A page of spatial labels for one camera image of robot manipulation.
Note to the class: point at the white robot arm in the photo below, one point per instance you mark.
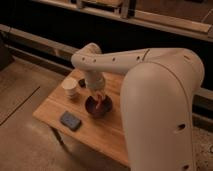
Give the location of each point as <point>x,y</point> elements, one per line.
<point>156,102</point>

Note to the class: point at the dark red ceramic bowl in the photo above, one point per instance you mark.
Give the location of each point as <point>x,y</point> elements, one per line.
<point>98,109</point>

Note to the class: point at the white paper cup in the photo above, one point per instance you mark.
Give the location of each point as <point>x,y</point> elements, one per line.
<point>69,86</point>

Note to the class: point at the small black block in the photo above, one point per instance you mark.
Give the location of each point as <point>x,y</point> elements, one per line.
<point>82,83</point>

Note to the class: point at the wooden table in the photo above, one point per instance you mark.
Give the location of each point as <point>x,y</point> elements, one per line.
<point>104,134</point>

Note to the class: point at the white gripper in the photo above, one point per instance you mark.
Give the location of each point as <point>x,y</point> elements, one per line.
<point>95,82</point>

